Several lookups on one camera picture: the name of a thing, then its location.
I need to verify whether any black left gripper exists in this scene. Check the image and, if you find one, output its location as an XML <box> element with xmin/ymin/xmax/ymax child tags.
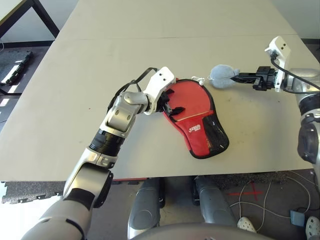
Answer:
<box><xmin>156</xmin><ymin>88</ymin><xmax>186</xmax><ymax>117</ymax></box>

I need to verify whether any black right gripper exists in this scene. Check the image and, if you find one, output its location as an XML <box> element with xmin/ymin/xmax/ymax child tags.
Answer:
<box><xmin>231</xmin><ymin>65</ymin><xmax>280</xmax><ymax>91</ymax></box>

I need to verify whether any grey plush zipper charm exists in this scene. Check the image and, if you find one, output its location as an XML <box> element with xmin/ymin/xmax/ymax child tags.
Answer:
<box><xmin>191</xmin><ymin>64</ymin><xmax>241</xmax><ymax>89</ymax></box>

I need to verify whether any red black paddle case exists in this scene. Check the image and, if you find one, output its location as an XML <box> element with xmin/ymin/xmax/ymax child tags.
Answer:
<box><xmin>162</xmin><ymin>77</ymin><xmax>230</xmax><ymax>159</ymax></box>

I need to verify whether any speckled black rubber mat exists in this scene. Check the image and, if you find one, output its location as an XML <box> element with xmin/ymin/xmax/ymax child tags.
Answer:
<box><xmin>214</xmin><ymin>171</ymin><xmax>313</xmax><ymax>186</ymax></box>
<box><xmin>0</xmin><ymin>180</ymin><xmax>66</xmax><ymax>205</ymax></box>

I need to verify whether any grey robot right leg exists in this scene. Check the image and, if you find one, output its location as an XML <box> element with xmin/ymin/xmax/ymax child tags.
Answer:
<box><xmin>193</xmin><ymin>174</ymin><xmax>237</xmax><ymax>226</ymax></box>

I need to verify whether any grey robot leg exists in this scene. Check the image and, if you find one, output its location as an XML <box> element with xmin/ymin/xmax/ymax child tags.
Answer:
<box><xmin>193</xmin><ymin>174</ymin><xmax>237</xmax><ymax>226</ymax></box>
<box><xmin>127</xmin><ymin>177</ymin><xmax>166</xmax><ymax>238</ymax></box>

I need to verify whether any grey robot left leg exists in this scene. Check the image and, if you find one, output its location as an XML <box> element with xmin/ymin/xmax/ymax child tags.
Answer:
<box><xmin>127</xmin><ymin>177</ymin><xmax>166</xmax><ymax>238</ymax></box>

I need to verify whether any grey robot torso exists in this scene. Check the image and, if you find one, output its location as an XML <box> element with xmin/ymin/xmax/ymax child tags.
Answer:
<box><xmin>127</xmin><ymin>223</ymin><xmax>271</xmax><ymax>240</ymax></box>

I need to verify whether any white perforated clog shoe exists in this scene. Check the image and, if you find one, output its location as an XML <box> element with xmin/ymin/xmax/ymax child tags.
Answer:
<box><xmin>236</xmin><ymin>216</ymin><xmax>257</xmax><ymax>234</ymax></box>
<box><xmin>305</xmin><ymin>216</ymin><xmax>320</xmax><ymax>238</ymax></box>

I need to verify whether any blue grey foot pedal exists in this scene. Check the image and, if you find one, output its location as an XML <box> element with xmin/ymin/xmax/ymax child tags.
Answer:
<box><xmin>289</xmin><ymin>209</ymin><xmax>307</xmax><ymax>227</ymax></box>

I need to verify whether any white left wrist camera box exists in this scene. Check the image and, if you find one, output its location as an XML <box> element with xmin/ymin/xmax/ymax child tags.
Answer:
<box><xmin>143</xmin><ymin>66</ymin><xmax>176</xmax><ymax>116</ymax></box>

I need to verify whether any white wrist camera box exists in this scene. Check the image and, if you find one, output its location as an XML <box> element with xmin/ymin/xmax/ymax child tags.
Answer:
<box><xmin>143</xmin><ymin>66</ymin><xmax>176</xmax><ymax>116</ymax></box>
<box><xmin>264</xmin><ymin>36</ymin><xmax>292</xmax><ymax>92</ymax></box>

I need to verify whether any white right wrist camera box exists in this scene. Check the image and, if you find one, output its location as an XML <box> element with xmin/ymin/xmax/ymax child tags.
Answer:
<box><xmin>264</xmin><ymin>36</ymin><xmax>292</xmax><ymax>92</ymax></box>

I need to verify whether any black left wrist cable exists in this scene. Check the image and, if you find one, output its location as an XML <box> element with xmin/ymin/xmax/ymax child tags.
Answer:
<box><xmin>107</xmin><ymin>66</ymin><xmax>160</xmax><ymax>111</ymax></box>

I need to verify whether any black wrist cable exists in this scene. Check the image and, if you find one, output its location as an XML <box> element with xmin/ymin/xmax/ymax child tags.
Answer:
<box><xmin>269</xmin><ymin>51</ymin><xmax>320</xmax><ymax>96</ymax></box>
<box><xmin>107</xmin><ymin>66</ymin><xmax>160</xmax><ymax>111</ymax></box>

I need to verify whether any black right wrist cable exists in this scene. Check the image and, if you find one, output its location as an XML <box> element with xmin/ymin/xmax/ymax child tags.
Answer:
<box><xmin>269</xmin><ymin>51</ymin><xmax>320</xmax><ymax>96</ymax></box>

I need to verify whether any white floor cable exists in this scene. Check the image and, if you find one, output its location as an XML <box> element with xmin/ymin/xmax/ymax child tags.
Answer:
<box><xmin>229</xmin><ymin>172</ymin><xmax>312</xmax><ymax>231</ymax></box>

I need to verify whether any side table with black frame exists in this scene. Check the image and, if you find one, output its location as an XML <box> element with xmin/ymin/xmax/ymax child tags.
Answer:
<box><xmin>0</xmin><ymin>0</ymin><xmax>61</xmax><ymax>41</ymax></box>

